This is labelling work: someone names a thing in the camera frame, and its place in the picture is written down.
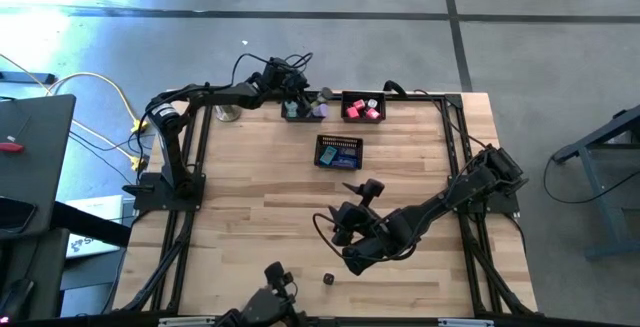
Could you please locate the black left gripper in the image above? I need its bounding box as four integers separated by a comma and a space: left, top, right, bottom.
259, 59, 312, 118

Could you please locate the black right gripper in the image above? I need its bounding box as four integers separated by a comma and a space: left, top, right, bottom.
327, 179, 406, 277

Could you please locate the black slotted plastic basket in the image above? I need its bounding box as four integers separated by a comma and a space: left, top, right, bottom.
313, 134, 365, 170
279, 90, 330, 124
340, 90, 388, 124

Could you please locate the white bulb lamp brass base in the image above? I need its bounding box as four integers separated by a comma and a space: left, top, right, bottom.
214, 104, 244, 123

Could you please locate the white printed box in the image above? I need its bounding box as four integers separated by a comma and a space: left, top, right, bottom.
64, 194, 126, 260

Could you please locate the black crossbar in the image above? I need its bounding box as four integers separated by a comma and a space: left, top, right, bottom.
49, 199, 133, 249

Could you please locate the dark grey desk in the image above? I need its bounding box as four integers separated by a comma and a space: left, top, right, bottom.
0, 93, 77, 241

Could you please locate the black floor bar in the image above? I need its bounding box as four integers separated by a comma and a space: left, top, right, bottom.
0, 70, 57, 86

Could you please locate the dark smartphone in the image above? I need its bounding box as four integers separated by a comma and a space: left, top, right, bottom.
0, 196, 38, 234

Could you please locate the black computer mouse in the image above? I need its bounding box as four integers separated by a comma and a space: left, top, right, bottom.
0, 278, 37, 322

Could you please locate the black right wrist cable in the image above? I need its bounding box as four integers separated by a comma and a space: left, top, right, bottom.
312, 211, 416, 263

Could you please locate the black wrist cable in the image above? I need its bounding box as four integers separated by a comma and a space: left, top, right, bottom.
230, 51, 315, 91
312, 211, 416, 263

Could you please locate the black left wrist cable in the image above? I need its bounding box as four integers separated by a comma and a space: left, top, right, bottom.
230, 51, 315, 91

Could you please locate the black cable connector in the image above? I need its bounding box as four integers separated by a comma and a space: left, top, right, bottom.
382, 79, 410, 98

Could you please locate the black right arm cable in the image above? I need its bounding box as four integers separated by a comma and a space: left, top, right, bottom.
413, 88, 489, 151

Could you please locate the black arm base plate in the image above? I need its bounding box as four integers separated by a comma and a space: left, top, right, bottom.
449, 174, 521, 216
133, 171, 207, 213

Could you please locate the silver bracket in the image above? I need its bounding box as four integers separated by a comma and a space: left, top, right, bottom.
437, 317, 496, 327
157, 316, 217, 327

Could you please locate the yellow extension cable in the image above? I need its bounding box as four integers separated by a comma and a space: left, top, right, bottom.
0, 51, 147, 172
47, 70, 150, 134

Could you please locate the black floor cable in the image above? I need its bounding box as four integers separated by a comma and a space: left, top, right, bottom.
542, 154, 640, 206

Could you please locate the grey metal table frame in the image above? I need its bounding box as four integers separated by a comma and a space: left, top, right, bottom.
551, 104, 640, 262

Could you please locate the red handled screwdriver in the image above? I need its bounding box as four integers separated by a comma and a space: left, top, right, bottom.
0, 116, 32, 155

